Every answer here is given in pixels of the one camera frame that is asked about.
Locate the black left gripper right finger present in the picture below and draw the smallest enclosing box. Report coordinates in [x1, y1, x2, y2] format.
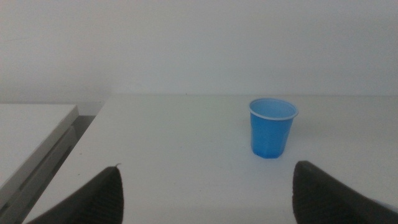
[292, 160, 398, 224]

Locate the white side table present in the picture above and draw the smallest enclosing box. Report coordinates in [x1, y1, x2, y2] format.
[0, 103, 80, 224]

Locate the blue plastic cup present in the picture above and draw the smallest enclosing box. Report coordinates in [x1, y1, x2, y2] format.
[248, 98, 299, 159]

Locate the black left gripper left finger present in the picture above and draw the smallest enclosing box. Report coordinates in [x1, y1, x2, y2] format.
[25, 164, 124, 224]

